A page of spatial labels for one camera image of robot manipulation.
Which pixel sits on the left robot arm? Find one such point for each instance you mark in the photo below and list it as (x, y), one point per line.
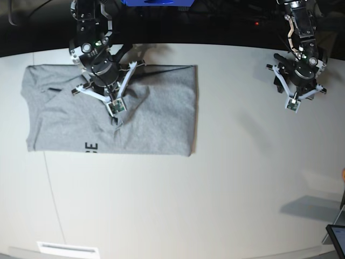
(301, 38)

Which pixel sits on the grey T-shirt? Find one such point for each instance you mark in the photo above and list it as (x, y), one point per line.
(160, 114)

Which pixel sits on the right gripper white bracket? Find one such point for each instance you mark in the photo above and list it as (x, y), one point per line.
(109, 87)

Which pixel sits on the tablet with black frame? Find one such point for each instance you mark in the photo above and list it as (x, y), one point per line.
(336, 234)

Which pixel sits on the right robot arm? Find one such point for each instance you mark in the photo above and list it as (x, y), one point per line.
(90, 51)

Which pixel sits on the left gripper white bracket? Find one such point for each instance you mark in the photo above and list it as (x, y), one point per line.
(298, 84)

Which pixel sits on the white label strip on table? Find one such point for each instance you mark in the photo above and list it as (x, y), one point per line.
(67, 250)

